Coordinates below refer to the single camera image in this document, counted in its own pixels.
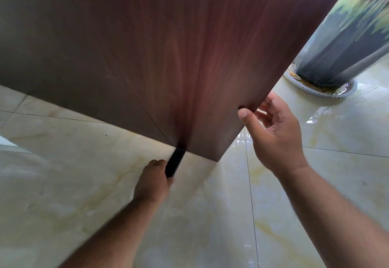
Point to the person's right forearm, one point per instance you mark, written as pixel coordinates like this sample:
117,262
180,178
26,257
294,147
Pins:
334,216

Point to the person's left thumb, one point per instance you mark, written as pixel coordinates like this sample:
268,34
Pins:
170,181

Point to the person's left forearm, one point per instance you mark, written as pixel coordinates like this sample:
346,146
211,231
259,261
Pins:
115,234

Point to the brown wooden cabinet door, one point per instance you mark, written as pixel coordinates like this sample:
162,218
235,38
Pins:
212,49

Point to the person's right thumb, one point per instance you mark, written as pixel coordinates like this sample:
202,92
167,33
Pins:
250,125

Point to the person's left hand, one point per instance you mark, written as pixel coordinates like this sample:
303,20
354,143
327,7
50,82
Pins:
152,182

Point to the person's right hand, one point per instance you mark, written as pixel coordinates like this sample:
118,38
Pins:
279,143

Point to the shiny steel pillar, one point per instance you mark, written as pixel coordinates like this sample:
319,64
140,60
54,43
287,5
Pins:
343,33

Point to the brown wooden cabinet panel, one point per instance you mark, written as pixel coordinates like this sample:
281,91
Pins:
60,49

